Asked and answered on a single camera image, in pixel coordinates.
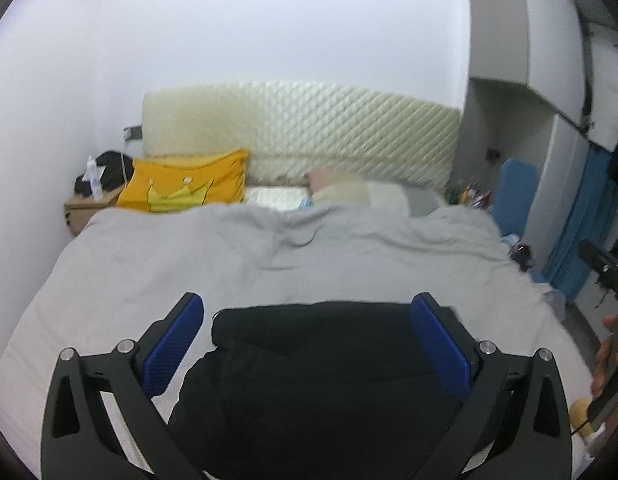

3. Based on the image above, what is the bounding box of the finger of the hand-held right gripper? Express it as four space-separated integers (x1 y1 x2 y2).
576 239 612 281

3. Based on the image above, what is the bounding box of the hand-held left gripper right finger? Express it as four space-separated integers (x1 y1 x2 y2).
409 292 573 480

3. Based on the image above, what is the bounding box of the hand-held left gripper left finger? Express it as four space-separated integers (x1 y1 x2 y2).
40 292 210 480

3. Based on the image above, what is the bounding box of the black puffer jacket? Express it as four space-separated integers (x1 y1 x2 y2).
166 300 495 480

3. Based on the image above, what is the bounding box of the person's right hand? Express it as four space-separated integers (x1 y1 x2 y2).
590 312 618 397

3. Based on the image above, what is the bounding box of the blue curtain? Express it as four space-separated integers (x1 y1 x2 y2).
544 145 618 297

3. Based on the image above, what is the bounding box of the blue padded board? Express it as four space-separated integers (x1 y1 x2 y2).
490 158 540 238

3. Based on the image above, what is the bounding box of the light grey duvet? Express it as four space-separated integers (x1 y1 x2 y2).
0 202 597 480

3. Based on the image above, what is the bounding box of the yellow round object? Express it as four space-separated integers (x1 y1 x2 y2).
570 399 591 437

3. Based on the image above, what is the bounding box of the group of small bottles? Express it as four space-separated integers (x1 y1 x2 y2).
449 182 492 209

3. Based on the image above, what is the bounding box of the wooden nightstand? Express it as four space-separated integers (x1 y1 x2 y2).
64 187 124 236

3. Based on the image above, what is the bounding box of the yellow crown print pillow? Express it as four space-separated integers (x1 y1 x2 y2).
116 148 251 213

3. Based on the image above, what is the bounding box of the white spray bottle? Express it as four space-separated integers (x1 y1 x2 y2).
86 156 104 200

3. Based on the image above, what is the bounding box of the shiny patterned bed sheet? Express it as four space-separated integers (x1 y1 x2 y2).
245 185 312 211

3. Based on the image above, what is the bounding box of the black bag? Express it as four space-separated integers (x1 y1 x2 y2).
74 150 134 196

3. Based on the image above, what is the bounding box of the grey white wardrobe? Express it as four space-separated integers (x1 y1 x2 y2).
466 0 618 196

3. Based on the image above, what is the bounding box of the cream quilted headboard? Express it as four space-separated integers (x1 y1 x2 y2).
141 80 461 193

